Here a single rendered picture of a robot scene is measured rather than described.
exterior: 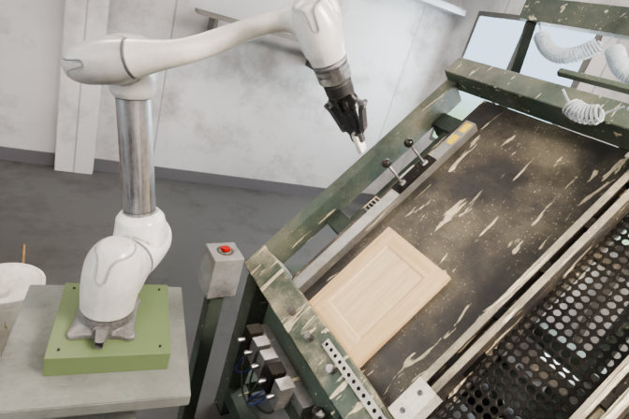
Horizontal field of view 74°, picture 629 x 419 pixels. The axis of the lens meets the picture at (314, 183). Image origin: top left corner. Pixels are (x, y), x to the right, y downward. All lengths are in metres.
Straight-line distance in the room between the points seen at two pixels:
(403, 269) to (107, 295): 0.93
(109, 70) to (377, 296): 1.05
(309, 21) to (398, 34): 3.76
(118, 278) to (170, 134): 3.09
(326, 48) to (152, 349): 0.99
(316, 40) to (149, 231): 0.81
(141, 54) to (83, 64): 0.14
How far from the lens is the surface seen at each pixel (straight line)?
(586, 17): 2.14
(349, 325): 1.47
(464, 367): 1.28
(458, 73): 1.96
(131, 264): 1.31
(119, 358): 1.40
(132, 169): 1.39
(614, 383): 1.24
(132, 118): 1.34
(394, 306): 1.44
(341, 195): 1.80
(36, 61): 4.25
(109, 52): 1.15
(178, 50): 1.10
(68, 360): 1.40
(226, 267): 1.64
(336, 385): 1.39
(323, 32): 1.00
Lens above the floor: 1.81
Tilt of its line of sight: 20 degrees down
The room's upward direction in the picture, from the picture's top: 17 degrees clockwise
